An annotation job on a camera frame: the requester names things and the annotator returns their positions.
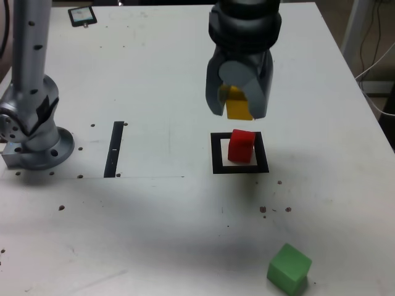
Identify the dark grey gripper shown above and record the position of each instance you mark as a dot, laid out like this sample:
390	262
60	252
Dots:
265	64

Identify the yellow cube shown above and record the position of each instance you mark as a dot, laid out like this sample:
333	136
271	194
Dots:
237	108

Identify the red cube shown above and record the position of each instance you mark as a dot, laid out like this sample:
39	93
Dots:
240	148

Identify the green cube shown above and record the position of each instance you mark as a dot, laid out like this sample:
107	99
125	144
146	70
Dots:
287	265

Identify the black tape square outline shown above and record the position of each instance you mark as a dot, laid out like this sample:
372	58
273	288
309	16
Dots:
216	154

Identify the black tape strip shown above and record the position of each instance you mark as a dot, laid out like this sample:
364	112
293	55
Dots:
113	138

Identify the black phone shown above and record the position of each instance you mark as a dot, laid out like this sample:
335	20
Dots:
82	15

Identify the white metal post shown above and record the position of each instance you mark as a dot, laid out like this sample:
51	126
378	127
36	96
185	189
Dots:
351	31

